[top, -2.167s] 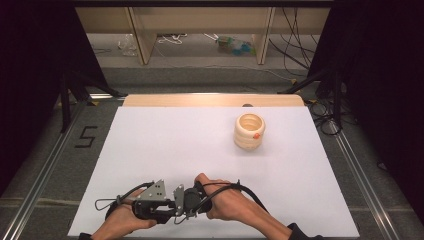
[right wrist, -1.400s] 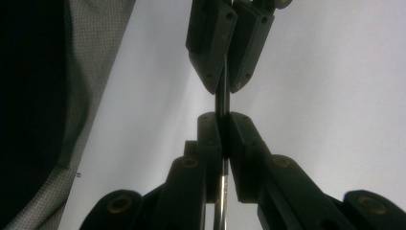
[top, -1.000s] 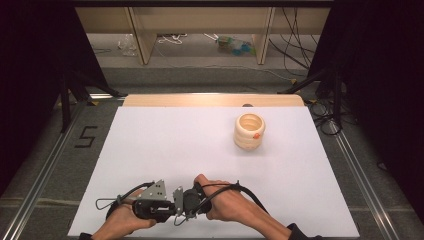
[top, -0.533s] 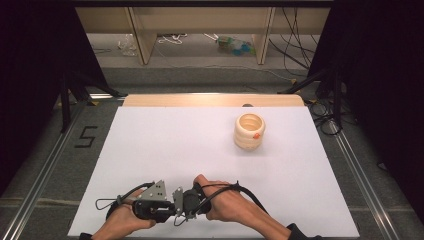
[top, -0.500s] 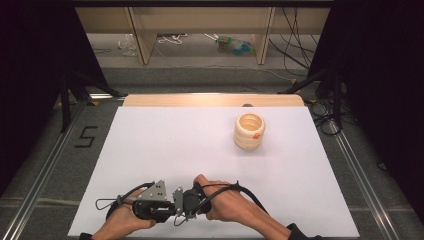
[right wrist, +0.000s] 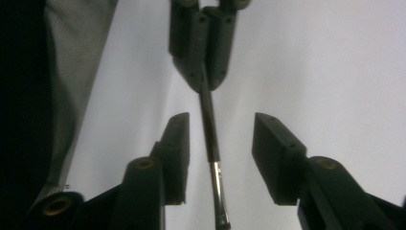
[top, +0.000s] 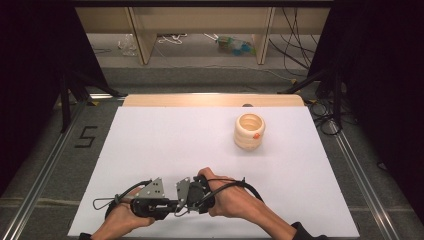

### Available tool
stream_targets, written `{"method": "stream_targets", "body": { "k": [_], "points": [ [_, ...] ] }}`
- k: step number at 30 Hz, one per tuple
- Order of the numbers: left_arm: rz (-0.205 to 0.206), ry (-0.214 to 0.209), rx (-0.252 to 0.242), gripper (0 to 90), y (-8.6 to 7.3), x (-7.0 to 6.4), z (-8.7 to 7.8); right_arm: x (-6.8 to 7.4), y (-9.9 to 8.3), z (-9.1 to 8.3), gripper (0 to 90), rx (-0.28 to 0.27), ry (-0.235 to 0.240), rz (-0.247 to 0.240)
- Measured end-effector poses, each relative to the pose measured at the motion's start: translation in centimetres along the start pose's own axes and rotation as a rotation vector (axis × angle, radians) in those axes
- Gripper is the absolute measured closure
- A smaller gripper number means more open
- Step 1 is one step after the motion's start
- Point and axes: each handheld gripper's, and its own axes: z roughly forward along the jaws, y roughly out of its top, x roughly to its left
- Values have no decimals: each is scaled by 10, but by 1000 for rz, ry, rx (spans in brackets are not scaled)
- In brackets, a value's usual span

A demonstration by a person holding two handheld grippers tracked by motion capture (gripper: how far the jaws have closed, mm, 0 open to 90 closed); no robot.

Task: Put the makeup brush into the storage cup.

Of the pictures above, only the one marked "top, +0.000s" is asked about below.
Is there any cream ringed pen holder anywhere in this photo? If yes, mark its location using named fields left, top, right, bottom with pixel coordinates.
left=233, top=112, right=267, bottom=151

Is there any dark curtain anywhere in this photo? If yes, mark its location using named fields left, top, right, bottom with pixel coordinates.
left=0, top=0, right=108, bottom=198
left=308, top=0, right=424, bottom=228

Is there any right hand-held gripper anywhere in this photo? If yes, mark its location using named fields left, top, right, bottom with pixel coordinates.
left=175, top=175, right=215, bottom=215

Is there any green and blue package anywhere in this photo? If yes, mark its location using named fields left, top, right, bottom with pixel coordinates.
left=216, top=34, right=257, bottom=57

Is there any white cord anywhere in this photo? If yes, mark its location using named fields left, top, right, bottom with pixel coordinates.
left=157, top=33, right=188, bottom=45

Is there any person's left hand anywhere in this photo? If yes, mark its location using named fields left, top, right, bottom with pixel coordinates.
left=91, top=188, right=156, bottom=236

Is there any beige wooden shelf unit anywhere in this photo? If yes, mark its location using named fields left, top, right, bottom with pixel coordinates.
left=75, top=6, right=331, bottom=66

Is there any black metal stand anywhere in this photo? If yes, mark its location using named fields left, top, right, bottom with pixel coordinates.
left=279, top=63, right=344, bottom=129
left=59, top=71, right=123, bottom=134

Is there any bundle of black cables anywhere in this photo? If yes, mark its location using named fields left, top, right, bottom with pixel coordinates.
left=268, top=7, right=321, bottom=73

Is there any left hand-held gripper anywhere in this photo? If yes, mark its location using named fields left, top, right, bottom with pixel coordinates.
left=129, top=177, right=175, bottom=221

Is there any clear plastic bag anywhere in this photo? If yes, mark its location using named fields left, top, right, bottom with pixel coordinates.
left=117, top=34, right=138, bottom=57

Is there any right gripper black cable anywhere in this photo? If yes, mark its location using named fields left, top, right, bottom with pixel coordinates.
left=196, top=177, right=265, bottom=209

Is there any person's right hand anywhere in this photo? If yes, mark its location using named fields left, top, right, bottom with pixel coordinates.
left=197, top=167, right=268, bottom=221

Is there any coiled black floor cable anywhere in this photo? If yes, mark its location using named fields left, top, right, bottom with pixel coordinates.
left=306, top=99, right=343, bottom=136

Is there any metal floor rail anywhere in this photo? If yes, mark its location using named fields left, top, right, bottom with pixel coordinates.
left=328, top=119, right=401, bottom=240
left=0, top=99, right=88, bottom=240

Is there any white table sheet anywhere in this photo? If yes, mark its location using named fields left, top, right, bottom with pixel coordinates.
left=67, top=105, right=361, bottom=239

